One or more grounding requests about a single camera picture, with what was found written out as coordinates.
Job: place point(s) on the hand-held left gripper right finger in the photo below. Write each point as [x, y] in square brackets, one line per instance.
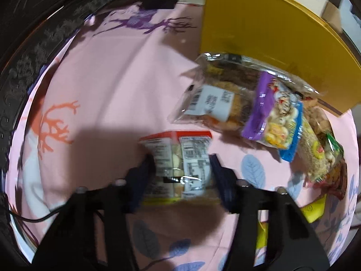
[224, 185]

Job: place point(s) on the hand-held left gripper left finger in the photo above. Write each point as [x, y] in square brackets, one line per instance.
[139, 182]

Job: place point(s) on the white packet with red edge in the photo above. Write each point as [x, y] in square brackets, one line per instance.
[180, 158]

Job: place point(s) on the yellow cardboard box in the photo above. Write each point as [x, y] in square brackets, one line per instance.
[253, 19]

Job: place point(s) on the blue edged snack packet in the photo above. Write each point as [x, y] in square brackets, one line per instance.
[290, 151]

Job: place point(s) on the clear packet of brown pastries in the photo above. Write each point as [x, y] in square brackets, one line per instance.
[214, 101]

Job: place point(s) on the purple snack packet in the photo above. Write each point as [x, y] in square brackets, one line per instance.
[262, 110]

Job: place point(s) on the yellow packet with red label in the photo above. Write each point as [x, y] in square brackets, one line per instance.
[310, 158]

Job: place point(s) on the small yellow green box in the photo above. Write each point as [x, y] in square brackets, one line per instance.
[313, 210]

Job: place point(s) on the pink printed blanket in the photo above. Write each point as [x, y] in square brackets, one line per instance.
[112, 90]

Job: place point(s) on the red snack packet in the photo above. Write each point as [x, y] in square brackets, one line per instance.
[337, 180]

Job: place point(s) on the yellow bread packet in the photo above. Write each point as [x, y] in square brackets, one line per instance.
[317, 120]

